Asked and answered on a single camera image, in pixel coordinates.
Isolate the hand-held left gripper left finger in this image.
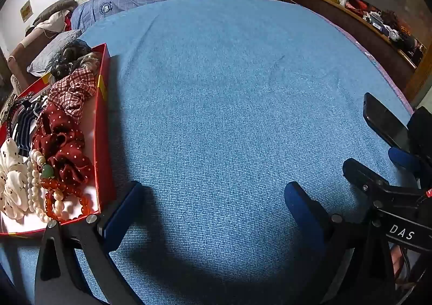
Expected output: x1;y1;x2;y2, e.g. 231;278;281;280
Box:
34;180;146;305

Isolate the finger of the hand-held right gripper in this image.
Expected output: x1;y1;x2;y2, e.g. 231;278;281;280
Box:
363;92;422;172
342;158;422;206

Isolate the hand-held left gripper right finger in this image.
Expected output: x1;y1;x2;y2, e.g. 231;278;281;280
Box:
284;182;395;305

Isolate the red cardboard box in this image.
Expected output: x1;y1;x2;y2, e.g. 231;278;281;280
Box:
0;42;117;238

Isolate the red polka-dot bow scrunchie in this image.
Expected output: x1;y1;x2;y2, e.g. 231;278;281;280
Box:
32;103;95;187

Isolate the white pearl necklace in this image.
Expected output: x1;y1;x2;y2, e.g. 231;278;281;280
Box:
27;149;66;223

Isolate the navy striped scrunchie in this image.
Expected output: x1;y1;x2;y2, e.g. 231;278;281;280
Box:
10;104;43;157

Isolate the person's right hand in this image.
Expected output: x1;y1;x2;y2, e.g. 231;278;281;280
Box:
391;245;410;287

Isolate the clutter of small shelf goods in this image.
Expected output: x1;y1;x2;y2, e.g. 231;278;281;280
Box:
347;0;426;66

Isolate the brown wooden shelf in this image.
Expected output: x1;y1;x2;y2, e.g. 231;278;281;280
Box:
280;0;422;96

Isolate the white polka-dot scrunchie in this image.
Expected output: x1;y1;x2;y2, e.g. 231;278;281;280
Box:
0;138;31;221

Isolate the red checkered scrunchie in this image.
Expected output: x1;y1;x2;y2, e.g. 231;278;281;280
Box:
47;67;98;123

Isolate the blue bed sheet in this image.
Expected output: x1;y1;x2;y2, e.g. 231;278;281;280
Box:
0;0;414;305

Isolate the beige floral scrunchie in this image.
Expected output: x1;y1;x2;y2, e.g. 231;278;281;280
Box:
76;52;103;71

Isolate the grey pillow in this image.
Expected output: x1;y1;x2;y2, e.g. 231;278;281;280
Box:
27;29;83;77

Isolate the brown headboard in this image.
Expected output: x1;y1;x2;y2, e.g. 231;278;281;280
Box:
7;26;55;93

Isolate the pile of clothes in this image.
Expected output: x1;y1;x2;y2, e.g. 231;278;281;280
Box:
25;0;79;36

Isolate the orange bead bracelet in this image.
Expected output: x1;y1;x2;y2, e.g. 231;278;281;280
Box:
40;178;94;223

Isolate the yellow wall sign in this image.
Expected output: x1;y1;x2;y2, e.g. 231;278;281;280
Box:
19;1;33;22

